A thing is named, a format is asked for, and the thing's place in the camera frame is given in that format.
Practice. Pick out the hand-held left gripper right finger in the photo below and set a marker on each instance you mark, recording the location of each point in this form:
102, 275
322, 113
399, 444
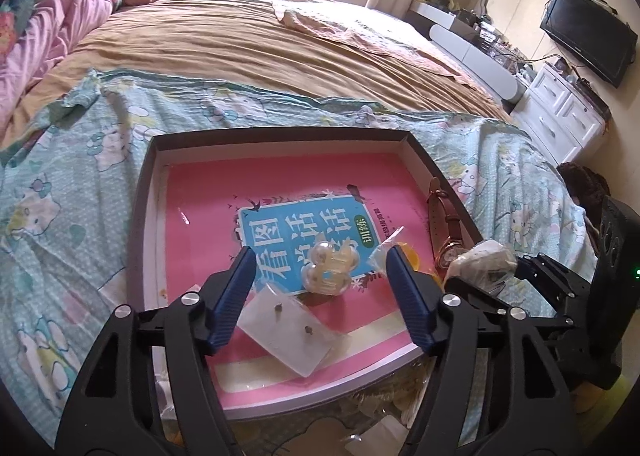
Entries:
410, 301

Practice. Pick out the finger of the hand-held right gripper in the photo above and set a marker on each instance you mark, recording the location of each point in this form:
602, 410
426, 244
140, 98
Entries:
555, 273
480, 292

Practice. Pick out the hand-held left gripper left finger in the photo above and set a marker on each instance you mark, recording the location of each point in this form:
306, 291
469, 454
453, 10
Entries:
230, 298

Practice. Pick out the clear jewelry bag white card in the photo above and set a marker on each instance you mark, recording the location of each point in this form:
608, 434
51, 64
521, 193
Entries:
482, 258

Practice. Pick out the stud earrings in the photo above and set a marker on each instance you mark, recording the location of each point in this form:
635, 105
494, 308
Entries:
295, 336

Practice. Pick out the pearl earrings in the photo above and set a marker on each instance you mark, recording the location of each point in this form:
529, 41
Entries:
325, 268

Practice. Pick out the dark cardboard box tray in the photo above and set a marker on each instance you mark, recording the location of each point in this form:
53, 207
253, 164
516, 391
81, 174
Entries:
280, 148

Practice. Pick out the yellow item in clear bag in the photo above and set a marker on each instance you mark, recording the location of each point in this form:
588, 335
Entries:
417, 257

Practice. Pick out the pink book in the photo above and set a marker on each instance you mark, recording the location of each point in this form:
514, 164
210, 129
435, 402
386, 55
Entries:
210, 216

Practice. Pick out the dark brown fuzzy object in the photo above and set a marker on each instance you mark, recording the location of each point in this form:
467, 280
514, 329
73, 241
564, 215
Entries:
582, 186

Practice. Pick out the crumpled clear plastic bags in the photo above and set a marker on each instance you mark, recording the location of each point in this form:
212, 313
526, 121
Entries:
375, 401

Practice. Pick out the white drawer cabinet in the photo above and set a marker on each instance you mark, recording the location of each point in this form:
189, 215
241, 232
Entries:
560, 111

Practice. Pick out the cartoon printed blanket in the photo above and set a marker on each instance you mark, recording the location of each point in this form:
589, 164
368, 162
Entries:
75, 186

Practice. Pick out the white dresser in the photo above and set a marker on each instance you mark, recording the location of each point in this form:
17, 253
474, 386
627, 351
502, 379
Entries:
475, 58

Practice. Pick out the black television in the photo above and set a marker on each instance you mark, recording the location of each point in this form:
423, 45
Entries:
590, 36

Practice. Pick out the tan bed sheet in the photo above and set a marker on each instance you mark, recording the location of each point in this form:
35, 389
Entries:
225, 46

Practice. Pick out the dresser clutter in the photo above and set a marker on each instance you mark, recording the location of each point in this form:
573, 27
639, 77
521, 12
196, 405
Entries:
485, 28

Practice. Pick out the light floral cloth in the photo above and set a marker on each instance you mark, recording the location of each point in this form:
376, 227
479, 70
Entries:
360, 31

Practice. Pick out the pink quilt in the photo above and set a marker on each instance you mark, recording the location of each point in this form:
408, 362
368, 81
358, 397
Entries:
45, 36

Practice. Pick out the blue floral pillow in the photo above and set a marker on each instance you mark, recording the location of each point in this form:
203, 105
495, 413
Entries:
15, 1

